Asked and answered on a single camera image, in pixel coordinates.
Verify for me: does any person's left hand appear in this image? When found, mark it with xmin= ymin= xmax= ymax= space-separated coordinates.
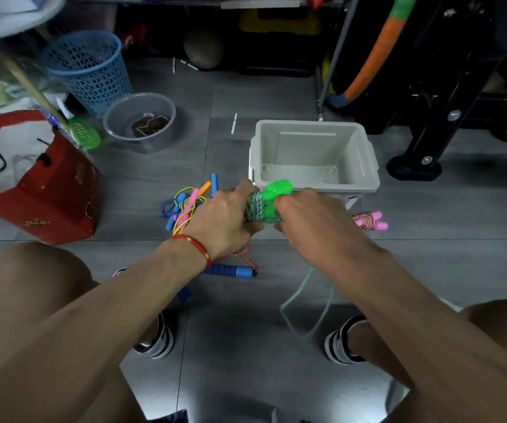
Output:
xmin=182 ymin=179 xmax=265 ymax=263

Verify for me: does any person's right hand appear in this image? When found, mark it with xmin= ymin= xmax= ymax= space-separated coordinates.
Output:
xmin=273 ymin=187 xmax=391 ymax=278

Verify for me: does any pile of jump ropes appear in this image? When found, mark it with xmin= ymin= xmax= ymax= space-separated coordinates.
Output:
xmin=160 ymin=173 xmax=218 ymax=236

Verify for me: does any blue foam handle skipping rope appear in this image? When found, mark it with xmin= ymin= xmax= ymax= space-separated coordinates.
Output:
xmin=176 ymin=246 xmax=259 ymax=304

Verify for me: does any wound pink-handled rope bundle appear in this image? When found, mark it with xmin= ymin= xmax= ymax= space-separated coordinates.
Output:
xmin=352 ymin=210 xmax=389 ymax=232

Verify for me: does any green braided jump rope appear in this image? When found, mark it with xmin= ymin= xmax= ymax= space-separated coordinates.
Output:
xmin=244 ymin=179 xmax=336 ymax=340

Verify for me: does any grey plastic storage bin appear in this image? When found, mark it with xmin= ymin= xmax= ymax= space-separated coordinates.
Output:
xmin=249 ymin=119 xmax=381 ymax=212

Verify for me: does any person's left forearm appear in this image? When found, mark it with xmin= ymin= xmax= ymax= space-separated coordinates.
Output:
xmin=0 ymin=240 xmax=212 ymax=423

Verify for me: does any person's right forearm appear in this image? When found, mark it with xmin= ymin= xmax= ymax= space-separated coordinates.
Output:
xmin=332 ymin=255 xmax=507 ymax=423

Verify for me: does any person's right shoe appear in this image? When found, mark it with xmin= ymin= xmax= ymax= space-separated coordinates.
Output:
xmin=323 ymin=314 xmax=369 ymax=365

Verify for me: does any person's shoe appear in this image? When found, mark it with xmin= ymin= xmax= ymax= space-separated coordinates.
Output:
xmin=112 ymin=267 xmax=176 ymax=360
xmin=323 ymin=314 xmax=369 ymax=365

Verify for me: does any person's left shoe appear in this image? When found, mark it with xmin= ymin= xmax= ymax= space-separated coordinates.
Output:
xmin=112 ymin=267 xmax=176 ymax=360

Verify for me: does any person's right leg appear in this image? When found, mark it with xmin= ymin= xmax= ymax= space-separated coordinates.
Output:
xmin=348 ymin=299 xmax=507 ymax=423

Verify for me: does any person's leg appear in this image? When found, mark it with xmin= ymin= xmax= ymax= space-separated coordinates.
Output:
xmin=0 ymin=241 xmax=162 ymax=423
xmin=348 ymin=299 xmax=507 ymax=423

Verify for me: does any person's left leg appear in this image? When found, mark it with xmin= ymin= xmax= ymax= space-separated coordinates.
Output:
xmin=0 ymin=241 xmax=162 ymax=423

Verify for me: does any grey plastic basin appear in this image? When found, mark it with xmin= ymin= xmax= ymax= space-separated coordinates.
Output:
xmin=103 ymin=92 xmax=177 ymax=155

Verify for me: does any green spray bottle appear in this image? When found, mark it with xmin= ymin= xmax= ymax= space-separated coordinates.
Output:
xmin=56 ymin=97 xmax=103 ymax=150

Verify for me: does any red paper bag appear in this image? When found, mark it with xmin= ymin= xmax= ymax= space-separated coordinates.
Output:
xmin=0 ymin=109 xmax=101 ymax=246

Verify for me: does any black weight machine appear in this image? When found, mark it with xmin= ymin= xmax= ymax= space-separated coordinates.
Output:
xmin=337 ymin=0 xmax=507 ymax=182

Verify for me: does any brown ball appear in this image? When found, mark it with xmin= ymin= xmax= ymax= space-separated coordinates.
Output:
xmin=182 ymin=28 xmax=224 ymax=70

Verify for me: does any multicoloured hula hoop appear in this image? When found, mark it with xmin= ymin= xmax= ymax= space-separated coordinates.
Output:
xmin=326 ymin=0 xmax=420 ymax=109

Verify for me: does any blue mesh wastebasket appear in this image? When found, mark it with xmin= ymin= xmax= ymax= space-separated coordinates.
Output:
xmin=40 ymin=30 xmax=133 ymax=122

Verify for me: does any yellow flat board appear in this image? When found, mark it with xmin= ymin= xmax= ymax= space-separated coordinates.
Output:
xmin=239 ymin=8 xmax=322 ymax=36

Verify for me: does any white oval side table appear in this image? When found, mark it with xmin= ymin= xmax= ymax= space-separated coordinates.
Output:
xmin=0 ymin=0 xmax=67 ymax=133

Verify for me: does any red string bracelet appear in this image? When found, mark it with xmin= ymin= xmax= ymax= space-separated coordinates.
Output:
xmin=172 ymin=234 xmax=212 ymax=270

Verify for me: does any brown tangled strap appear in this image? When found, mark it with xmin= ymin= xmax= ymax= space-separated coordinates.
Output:
xmin=131 ymin=114 xmax=171 ymax=138

